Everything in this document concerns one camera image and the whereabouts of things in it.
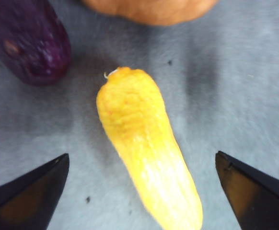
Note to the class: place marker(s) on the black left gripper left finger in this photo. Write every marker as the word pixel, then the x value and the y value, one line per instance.
pixel 22 203

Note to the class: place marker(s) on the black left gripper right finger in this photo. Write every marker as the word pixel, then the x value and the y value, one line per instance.
pixel 261 203

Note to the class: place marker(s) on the yellow corn cob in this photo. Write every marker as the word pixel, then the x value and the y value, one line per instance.
pixel 142 143

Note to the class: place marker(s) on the purple eggplant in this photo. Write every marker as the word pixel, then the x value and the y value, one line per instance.
pixel 29 40

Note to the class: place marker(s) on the brown potato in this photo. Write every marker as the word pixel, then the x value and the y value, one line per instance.
pixel 154 12

